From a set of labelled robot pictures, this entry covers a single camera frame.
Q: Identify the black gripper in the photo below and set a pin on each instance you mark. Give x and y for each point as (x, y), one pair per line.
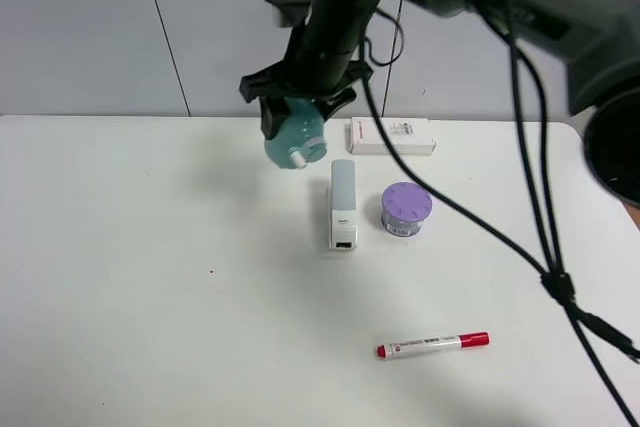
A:
(328, 79)

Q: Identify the red whiteboard marker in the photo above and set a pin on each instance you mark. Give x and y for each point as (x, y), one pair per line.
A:
(428, 346)

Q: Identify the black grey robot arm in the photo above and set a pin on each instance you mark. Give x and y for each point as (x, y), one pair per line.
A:
(597, 40)

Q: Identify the white grey stapler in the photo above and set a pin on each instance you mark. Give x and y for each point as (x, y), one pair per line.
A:
(342, 206)

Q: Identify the teal pencil sharpener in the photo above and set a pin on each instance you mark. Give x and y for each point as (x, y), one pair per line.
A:
(300, 140)

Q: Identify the white cardboard box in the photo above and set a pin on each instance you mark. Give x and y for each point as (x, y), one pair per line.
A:
(409, 136)

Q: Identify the purple lidded round container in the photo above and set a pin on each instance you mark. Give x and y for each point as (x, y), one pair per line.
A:
(405, 207)

